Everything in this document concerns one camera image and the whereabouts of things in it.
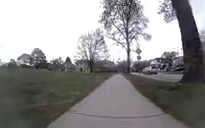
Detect tall bare tree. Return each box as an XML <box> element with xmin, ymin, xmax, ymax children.
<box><xmin>99</xmin><ymin>0</ymin><xmax>153</xmax><ymax>74</ymax></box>

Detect sign on pole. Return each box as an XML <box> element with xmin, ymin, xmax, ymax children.
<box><xmin>135</xmin><ymin>46</ymin><xmax>143</xmax><ymax>73</ymax></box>

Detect grey concrete sidewalk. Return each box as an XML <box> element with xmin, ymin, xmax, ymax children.
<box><xmin>45</xmin><ymin>73</ymin><xmax>192</xmax><ymax>128</ymax></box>

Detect pale car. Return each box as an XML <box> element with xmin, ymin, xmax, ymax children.
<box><xmin>141</xmin><ymin>65</ymin><xmax>160</xmax><ymax>76</ymax></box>

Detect row of houses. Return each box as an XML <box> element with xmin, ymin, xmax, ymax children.
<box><xmin>149</xmin><ymin>55</ymin><xmax>186</xmax><ymax>73</ymax></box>

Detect row of distant trees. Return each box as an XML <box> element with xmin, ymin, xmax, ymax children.
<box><xmin>0</xmin><ymin>47</ymin><xmax>75</xmax><ymax>72</ymax></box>

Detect wide grass field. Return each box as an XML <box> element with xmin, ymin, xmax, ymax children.
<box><xmin>0</xmin><ymin>67</ymin><xmax>115</xmax><ymax>128</ymax></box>

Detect grass strip beside sidewalk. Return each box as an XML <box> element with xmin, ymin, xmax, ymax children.
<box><xmin>122</xmin><ymin>73</ymin><xmax>205</xmax><ymax>128</ymax></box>

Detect thick dark tree trunk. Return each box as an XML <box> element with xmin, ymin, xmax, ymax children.
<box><xmin>158</xmin><ymin>0</ymin><xmax>205</xmax><ymax>85</ymax></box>

